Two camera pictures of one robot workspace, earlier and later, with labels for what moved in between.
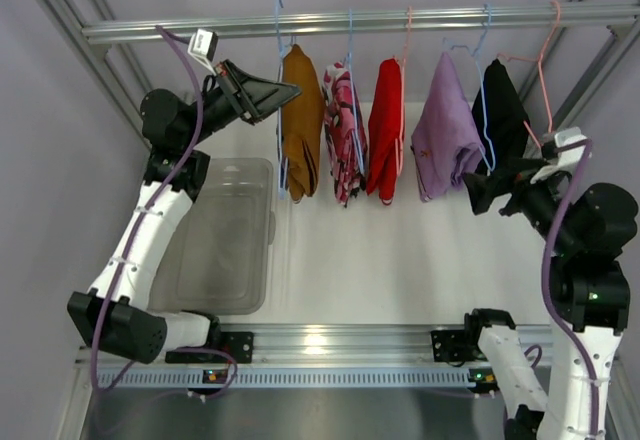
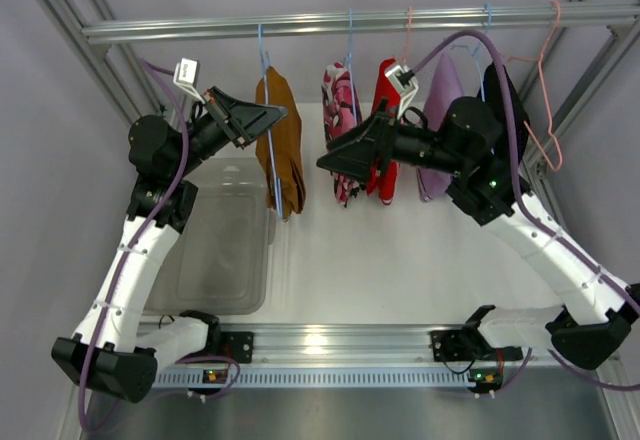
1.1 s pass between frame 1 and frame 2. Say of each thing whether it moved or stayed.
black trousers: stayed
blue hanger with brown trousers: moved
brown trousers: moved
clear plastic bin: stayed
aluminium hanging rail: stayed
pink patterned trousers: stayed
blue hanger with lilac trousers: stayed
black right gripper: moved
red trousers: stayed
